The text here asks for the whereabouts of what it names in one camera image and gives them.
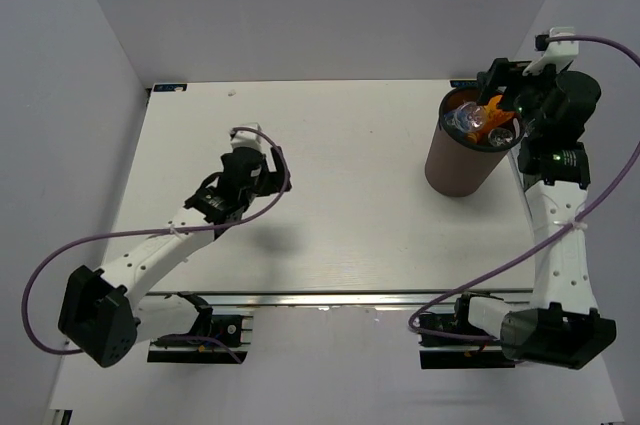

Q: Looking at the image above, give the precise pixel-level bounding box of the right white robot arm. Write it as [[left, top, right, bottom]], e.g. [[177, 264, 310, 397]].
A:
[[451, 58, 617, 370]]

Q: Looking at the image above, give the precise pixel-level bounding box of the blue label water bottle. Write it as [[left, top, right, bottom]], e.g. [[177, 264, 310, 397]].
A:
[[444, 101, 488, 134]]

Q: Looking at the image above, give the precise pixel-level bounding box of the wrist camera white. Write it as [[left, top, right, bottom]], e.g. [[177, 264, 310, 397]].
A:
[[523, 27, 579, 76], [229, 122, 262, 152]]

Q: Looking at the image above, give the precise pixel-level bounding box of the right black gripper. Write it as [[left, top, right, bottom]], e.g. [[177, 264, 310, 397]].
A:
[[473, 58, 563, 137]]

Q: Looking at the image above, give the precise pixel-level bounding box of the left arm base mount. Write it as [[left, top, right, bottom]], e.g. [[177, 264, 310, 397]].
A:
[[140, 292, 253, 365]]

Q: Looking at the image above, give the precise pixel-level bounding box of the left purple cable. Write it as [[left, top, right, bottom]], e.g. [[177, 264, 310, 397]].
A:
[[22, 128, 291, 364]]

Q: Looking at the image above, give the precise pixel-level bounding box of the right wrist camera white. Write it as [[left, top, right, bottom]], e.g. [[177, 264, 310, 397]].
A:
[[523, 27, 579, 76]]

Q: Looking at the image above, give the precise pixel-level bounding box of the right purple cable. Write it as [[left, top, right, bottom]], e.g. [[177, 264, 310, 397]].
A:
[[408, 34, 640, 346]]

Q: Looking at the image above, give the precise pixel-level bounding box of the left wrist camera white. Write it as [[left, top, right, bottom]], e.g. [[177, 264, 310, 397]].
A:
[[229, 122, 262, 152]]

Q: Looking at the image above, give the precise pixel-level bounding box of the orange juice bottle label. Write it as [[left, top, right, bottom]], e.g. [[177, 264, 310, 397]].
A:
[[483, 95, 515, 131]]

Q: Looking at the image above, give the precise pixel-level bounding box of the brown cylindrical bin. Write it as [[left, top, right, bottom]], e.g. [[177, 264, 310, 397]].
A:
[[425, 85, 524, 197]]

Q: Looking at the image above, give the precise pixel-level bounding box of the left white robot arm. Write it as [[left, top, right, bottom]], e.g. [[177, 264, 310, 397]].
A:
[[58, 146, 291, 368]]

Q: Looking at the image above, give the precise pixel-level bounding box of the clear plastic bottle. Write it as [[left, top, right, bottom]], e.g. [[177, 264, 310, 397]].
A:
[[487, 127, 515, 148]]

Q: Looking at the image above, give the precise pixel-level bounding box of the blue label sticker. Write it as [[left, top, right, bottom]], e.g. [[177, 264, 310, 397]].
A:
[[152, 83, 187, 93], [449, 79, 480, 89]]

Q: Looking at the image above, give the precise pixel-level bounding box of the purple cable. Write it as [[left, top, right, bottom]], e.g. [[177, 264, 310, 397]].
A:
[[408, 34, 640, 346], [22, 128, 291, 364]]

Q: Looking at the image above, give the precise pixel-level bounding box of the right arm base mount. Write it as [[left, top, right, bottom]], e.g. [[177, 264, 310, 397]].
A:
[[417, 292, 517, 370]]

